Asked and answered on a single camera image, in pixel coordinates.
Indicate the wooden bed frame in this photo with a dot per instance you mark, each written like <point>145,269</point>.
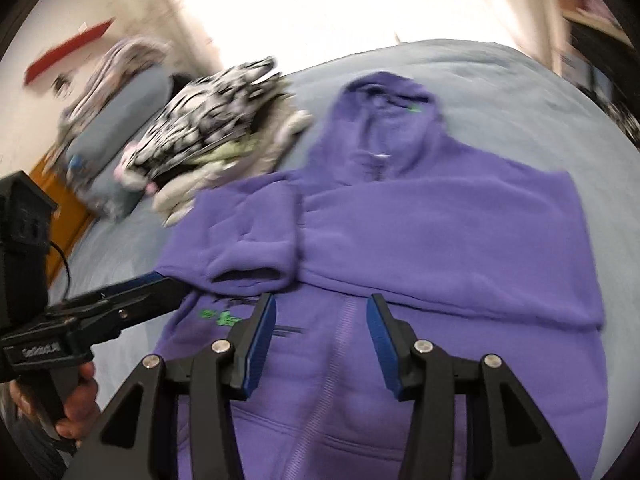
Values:
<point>65,205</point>

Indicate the dark furniture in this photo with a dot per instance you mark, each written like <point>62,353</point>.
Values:
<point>600,70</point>

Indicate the grey-blue bed blanket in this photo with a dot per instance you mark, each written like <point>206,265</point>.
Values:
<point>500,90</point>

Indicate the grey pillow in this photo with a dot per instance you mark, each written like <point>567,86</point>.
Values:
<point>115,125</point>

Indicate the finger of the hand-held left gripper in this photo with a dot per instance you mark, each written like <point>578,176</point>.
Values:
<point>145,297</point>

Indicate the red wall strip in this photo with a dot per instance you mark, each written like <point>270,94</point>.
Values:
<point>65,52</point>

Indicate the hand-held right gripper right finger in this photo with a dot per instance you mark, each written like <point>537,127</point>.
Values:
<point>382,345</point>

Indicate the purple hoodie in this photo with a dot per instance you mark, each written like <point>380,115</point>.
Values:
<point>425,240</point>

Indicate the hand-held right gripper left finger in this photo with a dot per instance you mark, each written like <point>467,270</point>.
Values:
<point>262,345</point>

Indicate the pile of pale clothes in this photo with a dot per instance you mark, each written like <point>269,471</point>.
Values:
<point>185,190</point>

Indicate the person's left hand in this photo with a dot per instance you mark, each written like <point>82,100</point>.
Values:
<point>82,400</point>

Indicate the black and white patterned garment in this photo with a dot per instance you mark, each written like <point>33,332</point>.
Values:
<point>200,110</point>

